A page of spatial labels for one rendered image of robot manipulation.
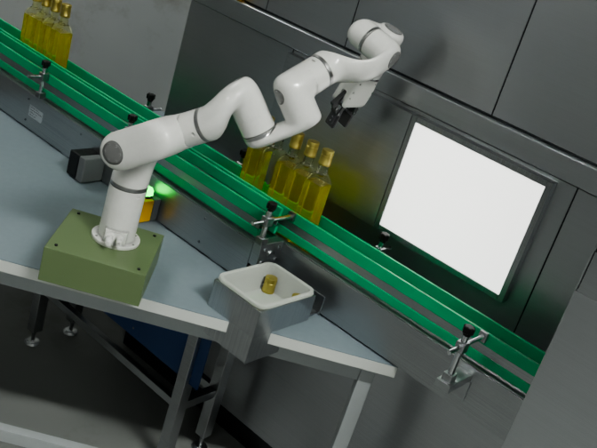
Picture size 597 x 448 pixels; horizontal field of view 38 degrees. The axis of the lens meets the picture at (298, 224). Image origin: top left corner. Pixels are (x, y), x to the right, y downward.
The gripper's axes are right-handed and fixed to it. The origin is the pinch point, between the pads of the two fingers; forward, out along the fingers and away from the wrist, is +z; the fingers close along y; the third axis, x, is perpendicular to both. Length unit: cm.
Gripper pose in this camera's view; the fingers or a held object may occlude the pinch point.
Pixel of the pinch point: (338, 119)
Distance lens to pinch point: 237.3
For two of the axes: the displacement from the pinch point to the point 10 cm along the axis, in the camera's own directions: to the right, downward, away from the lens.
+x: 6.2, 6.7, -4.1
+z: -4.5, 7.3, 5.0
